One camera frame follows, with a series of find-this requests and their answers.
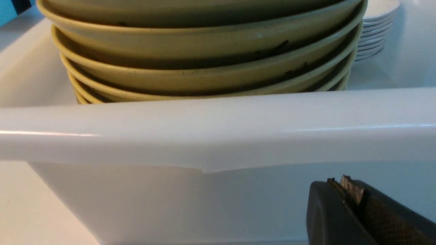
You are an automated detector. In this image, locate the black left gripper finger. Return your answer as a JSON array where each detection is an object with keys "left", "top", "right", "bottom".
[{"left": 306, "top": 175, "right": 436, "bottom": 245}]

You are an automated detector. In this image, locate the large white plastic bin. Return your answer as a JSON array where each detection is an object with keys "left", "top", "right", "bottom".
[{"left": 1, "top": 0, "right": 435, "bottom": 245}]

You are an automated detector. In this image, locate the stack of white dishes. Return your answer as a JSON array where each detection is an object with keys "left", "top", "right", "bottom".
[{"left": 354, "top": 0, "right": 401, "bottom": 66}]

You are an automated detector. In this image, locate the stack of yellow bowls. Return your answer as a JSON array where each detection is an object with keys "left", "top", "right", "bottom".
[{"left": 37, "top": 0, "right": 368, "bottom": 102}]

